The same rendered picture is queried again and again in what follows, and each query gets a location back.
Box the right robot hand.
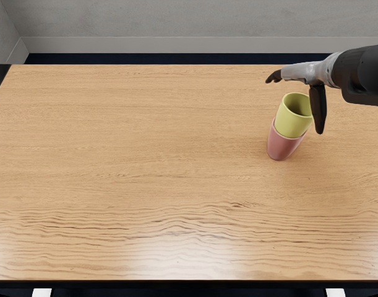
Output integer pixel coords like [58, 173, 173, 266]
[265, 51, 344, 136]

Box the yellow-green cup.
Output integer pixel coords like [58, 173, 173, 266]
[274, 92, 314, 139]

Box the pink cup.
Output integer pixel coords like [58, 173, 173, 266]
[266, 118, 309, 161]

